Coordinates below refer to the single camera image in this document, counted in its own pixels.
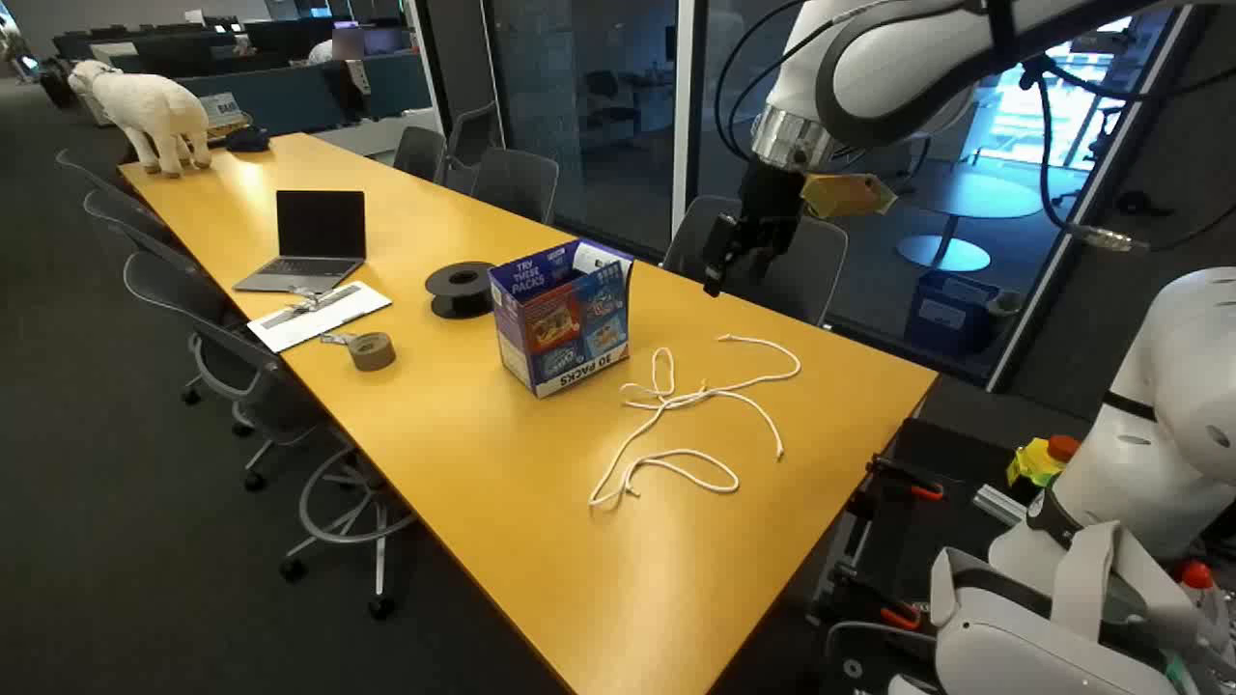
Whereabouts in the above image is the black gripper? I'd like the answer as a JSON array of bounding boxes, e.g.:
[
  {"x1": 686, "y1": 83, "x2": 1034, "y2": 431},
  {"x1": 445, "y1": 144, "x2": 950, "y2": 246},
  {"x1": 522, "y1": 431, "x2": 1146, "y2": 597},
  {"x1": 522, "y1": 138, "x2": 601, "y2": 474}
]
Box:
[{"x1": 698, "y1": 161, "x2": 808, "y2": 300}]

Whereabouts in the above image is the white braided rope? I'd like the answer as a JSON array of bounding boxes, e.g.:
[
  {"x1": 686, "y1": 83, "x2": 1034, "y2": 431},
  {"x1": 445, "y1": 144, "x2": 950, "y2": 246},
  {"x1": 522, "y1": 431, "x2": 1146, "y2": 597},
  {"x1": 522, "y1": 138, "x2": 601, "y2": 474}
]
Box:
[
  {"x1": 619, "y1": 328, "x2": 808, "y2": 462},
  {"x1": 585, "y1": 343, "x2": 745, "y2": 516}
]

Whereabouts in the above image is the blue printed cardboard box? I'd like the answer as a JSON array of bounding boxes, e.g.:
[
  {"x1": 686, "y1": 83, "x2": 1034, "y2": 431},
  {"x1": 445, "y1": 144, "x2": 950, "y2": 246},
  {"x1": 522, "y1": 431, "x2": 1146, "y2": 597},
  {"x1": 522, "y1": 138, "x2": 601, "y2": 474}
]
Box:
[{"x1": 486, "y1": 236, "x2": 637, "y2": 403}]

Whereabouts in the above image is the round white table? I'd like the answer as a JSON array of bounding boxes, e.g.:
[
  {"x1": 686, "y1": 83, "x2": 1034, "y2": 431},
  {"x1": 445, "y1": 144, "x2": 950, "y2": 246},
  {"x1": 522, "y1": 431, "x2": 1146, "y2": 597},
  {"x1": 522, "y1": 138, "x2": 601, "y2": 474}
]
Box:
[{"x1": 897, "y1": 233, "x2": 996, "y2": 280}]

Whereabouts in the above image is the blue storage bin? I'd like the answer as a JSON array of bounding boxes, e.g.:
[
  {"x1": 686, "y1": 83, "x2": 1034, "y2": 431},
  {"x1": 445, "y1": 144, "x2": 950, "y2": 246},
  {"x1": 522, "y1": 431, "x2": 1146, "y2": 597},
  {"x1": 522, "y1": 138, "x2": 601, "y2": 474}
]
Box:
[{"x1": 902, "y1": 280, "x2": 1003, "y2": 364}]

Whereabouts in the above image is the plastic filament spool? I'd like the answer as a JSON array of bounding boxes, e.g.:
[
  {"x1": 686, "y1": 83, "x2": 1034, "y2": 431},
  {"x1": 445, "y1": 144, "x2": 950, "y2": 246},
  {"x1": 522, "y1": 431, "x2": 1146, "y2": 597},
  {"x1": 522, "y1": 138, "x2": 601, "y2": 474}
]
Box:
[{"x1": 422, "y1": 260, "x2": 498, "y2": 321}]

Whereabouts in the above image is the black equipment cart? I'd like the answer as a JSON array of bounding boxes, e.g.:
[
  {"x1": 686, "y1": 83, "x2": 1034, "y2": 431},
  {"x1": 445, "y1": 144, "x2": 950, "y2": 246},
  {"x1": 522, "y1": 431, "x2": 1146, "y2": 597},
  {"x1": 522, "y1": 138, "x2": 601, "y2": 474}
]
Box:
[{"x1": 808, "y1": 420, "x2": 1034, "y2": 695}]

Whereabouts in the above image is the yellow emergency stop button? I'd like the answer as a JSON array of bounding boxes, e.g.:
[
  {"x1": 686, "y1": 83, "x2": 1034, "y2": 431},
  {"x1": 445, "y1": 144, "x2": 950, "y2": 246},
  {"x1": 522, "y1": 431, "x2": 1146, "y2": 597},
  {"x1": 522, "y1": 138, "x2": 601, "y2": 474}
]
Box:
[{"x1": 1003, "y1": 431, "x2": 1082, "y2": 496}]

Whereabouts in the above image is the grey tape roll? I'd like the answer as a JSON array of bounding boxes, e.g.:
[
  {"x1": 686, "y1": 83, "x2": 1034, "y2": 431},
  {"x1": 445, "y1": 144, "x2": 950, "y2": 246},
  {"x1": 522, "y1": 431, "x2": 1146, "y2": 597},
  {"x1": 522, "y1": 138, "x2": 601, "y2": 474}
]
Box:
[{"x1": 343, "y1": 328, "x2": 398, "y2": 375}]

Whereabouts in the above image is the white paper sheet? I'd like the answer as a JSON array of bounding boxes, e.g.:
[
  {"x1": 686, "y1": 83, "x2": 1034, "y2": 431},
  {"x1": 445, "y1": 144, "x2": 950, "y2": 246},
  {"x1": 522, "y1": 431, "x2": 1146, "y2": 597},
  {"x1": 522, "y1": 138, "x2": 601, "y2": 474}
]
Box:
[{"x1": 244, "y1": 280, "x2": 395, "y2": 357}]

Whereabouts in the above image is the open dark laptop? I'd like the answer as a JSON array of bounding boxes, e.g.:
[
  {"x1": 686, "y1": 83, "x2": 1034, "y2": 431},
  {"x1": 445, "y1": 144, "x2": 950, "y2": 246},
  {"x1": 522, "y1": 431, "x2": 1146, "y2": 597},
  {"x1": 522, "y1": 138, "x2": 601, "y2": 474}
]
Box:
[{"x1": 231, "y1": 184, "x2": 370, "y2": 298}]

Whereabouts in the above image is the person in light shirt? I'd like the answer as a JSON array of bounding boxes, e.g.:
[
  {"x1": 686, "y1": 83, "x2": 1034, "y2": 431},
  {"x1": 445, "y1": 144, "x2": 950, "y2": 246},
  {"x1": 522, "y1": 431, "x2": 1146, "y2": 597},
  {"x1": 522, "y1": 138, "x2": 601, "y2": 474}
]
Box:
[{"x1": 305, "y1": 16, "x2": 378, "y2": 101}]

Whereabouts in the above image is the white robot at right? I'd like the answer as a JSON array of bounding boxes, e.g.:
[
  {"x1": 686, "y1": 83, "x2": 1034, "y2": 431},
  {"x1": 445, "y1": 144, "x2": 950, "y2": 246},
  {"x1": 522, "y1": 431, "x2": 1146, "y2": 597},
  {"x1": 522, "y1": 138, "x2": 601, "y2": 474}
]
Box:
[{"x1": 927, "y1": 516, "x2": 1220, "y2": 695}]

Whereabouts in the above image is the blue office partition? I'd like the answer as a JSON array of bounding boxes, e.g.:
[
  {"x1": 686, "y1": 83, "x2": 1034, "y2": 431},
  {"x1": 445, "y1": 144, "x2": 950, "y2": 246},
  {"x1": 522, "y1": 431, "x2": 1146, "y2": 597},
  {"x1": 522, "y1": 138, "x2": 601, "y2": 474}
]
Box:
[{"x1": 168, "y1": 47, "x2": 435, "y2": 138}]

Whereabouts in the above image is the red capped bottle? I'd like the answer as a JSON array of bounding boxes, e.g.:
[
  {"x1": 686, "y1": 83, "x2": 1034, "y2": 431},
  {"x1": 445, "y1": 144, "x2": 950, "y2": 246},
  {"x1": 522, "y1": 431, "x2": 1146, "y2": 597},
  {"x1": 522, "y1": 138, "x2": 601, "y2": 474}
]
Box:
[{"x1": 1173, "y1": 558, "x2": 1232, "y2": 650}]

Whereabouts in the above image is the white polar bear plush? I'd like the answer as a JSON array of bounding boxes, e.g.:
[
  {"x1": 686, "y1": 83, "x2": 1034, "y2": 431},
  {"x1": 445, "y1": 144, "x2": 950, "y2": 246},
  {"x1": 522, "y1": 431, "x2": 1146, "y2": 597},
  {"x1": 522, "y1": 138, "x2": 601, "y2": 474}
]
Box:
[{"x1": 65, "y1": 57, "x2": 217, "y2": 179}]

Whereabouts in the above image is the yellow wrist camera mount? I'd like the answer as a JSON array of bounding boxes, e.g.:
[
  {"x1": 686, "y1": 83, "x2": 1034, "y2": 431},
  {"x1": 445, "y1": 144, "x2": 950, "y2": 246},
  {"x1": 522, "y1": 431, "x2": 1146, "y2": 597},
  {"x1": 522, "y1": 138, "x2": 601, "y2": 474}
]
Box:
[{"x1": 801, "y1": 170, "x2": 898, "y2": 223}]

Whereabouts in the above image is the red handled clamp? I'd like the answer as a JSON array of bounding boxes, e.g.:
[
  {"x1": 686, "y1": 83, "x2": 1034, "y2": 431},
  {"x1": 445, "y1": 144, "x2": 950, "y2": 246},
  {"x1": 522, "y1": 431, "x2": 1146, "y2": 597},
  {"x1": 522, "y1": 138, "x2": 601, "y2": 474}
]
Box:
[
  {"x1": 866, "y1": 456, "x2": 950, "y2": 511},
  {"x1": 876, "y1": 597, "x2": 936, "y2": 639}
]

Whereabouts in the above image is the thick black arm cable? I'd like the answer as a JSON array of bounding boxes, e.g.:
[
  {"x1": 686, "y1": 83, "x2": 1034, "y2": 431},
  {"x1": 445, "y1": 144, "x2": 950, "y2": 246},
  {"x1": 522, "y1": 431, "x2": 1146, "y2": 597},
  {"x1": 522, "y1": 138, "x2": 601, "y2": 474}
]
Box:
[{"x1": 1019, "y1": 50, "x2": 1236, "y2": 254}]

